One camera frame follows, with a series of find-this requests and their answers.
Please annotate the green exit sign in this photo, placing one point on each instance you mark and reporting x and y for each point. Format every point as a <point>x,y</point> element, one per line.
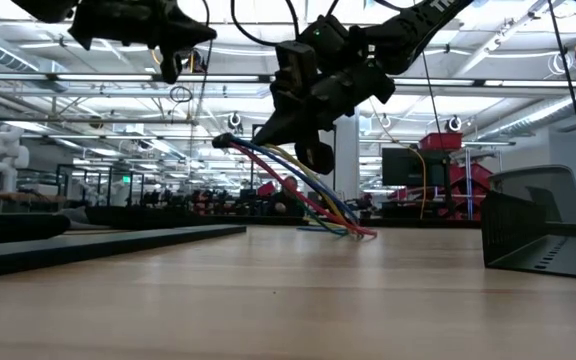
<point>126,179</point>

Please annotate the red storage bin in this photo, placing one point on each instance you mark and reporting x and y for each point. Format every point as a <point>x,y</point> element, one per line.
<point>440,141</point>

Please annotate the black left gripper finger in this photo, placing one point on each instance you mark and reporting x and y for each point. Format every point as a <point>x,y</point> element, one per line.
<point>172,65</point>
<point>188,34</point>

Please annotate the small white ringed ceiling reel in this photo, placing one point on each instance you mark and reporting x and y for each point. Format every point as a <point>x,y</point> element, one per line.
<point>234,120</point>
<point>454,123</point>

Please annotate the person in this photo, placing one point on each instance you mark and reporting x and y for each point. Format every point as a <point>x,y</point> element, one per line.
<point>278,205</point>

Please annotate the wooden workbench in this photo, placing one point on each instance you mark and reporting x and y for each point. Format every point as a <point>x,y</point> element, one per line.
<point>28,197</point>

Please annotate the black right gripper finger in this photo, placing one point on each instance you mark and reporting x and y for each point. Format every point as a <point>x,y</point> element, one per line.
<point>318,157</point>
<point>293,120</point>

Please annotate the red shelf rack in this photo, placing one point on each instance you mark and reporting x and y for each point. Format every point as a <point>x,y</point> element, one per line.
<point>475,177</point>

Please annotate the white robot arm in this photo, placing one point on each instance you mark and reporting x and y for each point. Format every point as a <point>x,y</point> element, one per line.
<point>5,155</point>

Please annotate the black monitor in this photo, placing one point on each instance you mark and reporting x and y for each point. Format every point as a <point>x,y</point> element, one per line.
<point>408,167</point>

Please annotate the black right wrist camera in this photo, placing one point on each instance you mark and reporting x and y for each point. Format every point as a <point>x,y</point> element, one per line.
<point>295,67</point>

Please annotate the white column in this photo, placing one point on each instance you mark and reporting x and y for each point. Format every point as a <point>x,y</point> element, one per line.
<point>348,165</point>

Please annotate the flat black duct cover strip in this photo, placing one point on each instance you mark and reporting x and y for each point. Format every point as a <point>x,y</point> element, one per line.
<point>93,245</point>

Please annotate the long ceiling light strip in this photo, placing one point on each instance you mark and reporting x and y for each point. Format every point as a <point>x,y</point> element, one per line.
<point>118,78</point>

